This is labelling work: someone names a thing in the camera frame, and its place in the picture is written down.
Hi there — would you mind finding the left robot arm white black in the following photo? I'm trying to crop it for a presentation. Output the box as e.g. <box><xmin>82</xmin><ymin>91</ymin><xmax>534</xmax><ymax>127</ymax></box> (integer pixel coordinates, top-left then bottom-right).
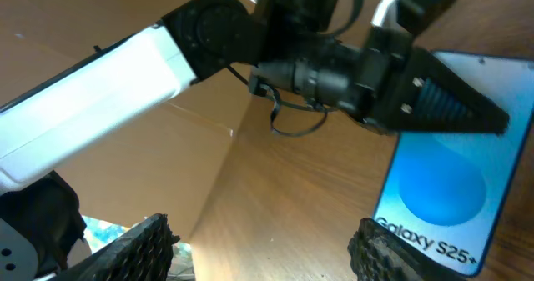
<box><xmin>1</xmin><ymin>0</ymin><xmax>509</xmax><ymax>280</ymax></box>

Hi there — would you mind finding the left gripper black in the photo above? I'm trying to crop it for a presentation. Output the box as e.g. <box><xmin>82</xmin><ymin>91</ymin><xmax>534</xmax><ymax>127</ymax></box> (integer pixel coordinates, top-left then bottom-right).
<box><xmin>249</xmin><ymin>27</ymin><xmax>510</xmax><ymax>134</ymax></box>

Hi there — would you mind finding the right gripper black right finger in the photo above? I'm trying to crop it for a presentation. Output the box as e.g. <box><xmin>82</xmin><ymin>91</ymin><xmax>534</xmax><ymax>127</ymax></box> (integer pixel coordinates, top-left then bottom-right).
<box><xmin>347</xmin><ymin>218</ymin><xmax>463</xmax><ymax>281</ymax></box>

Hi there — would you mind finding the blue screen smartphone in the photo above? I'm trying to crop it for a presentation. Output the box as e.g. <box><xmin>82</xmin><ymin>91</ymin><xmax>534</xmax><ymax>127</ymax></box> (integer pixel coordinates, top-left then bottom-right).
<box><xmin>373</xmin><ymin>51</ymin><xmax>533</xmax><ymax>277</ymax></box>

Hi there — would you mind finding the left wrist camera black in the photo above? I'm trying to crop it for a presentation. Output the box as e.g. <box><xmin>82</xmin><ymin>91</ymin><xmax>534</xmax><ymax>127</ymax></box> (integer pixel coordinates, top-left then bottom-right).
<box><xmin>371</xmin><ymin>0</ymin><xmax>456</xmax><ymax>37</ymax></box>

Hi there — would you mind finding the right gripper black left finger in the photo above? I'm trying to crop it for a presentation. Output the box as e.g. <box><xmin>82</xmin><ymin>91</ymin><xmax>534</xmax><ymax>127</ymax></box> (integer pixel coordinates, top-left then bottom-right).
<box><xmin>53</xmin><ymin>213</ymin><xmax>180</xmax><ymax>281</ymax></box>

